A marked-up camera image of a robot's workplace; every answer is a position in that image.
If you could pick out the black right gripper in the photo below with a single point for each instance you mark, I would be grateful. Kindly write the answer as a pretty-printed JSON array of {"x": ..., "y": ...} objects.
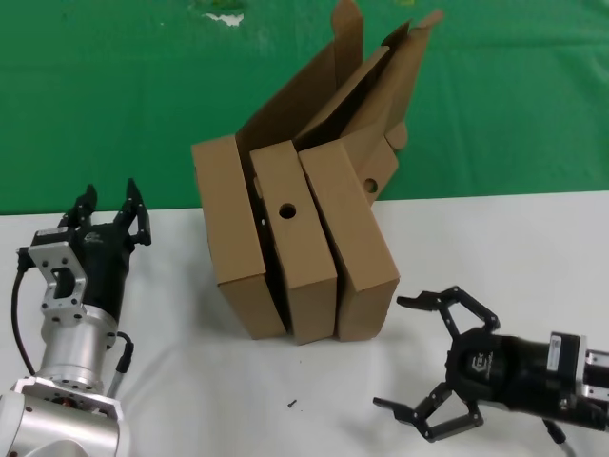
[{"x": 504, "y": 371}]

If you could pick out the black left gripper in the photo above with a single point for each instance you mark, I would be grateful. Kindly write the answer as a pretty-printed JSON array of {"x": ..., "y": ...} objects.
[{"x": 107, "y": 266}]

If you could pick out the brown cardboard box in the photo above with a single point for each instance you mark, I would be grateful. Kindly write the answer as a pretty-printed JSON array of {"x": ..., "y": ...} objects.
[
  {"x": 228, "y": 219},
  {"x": 357, "y": 238},
  {"x": 300, "y": 252}
]

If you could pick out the silver left arm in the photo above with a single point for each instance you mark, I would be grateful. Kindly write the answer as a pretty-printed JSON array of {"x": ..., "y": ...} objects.
[{"x": 71, "y": 352}]

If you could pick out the silver left wrist bracket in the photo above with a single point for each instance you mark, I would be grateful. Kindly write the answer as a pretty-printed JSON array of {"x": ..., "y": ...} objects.
[{"x": 57, "y": 281}]

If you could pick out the silver wrist bracket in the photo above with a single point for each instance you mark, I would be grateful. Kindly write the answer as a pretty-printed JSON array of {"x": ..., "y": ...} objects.
[
  {"x": 57, "y": 281},
  {"x": 599, "y": 371}
]

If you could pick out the silver right wrist bracket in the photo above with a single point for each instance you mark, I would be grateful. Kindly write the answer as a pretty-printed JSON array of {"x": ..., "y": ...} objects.
[{"x": 599, "y": 371}]

